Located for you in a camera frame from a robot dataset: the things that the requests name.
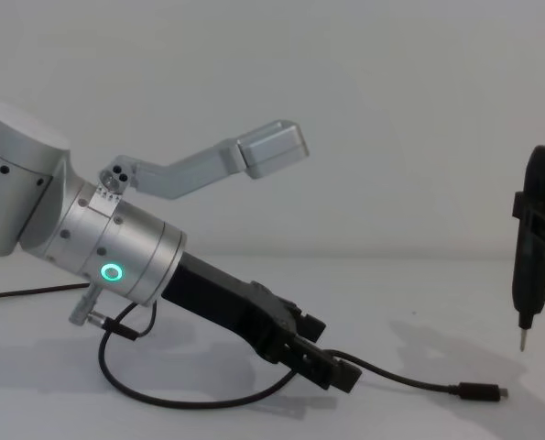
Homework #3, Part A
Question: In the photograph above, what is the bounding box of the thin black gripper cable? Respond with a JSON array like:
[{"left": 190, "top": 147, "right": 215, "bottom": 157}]
[{"left": 86, "top": 300, "right": 159, "bottom": 342}]

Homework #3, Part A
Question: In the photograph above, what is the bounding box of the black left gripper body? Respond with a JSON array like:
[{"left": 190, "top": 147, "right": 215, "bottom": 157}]
[{"left": 158, "top": 252, "right": 301, "bottom": 364}]

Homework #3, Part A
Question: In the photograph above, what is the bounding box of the black screwdriver holder bracket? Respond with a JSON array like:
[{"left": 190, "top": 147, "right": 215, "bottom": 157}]
[{"left": 511, "top": 191, "right": 545, "bottom": 260}]

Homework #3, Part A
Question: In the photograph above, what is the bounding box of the black USB cable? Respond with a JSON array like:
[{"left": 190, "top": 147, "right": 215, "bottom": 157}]
[{"left": 0, "top": 282, "right": 510, "bottom": 409}]

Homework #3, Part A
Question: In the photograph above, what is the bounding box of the black electric screwdriver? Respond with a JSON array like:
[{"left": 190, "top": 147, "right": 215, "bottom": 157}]
[{"left": 512, "top": 144, "right": 545, "bottom": 354}]

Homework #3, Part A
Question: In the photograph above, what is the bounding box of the white table cloth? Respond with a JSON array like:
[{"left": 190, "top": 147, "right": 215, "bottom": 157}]
[{"left": 0, "top": 252, "right": 545, "bottom": 440}]

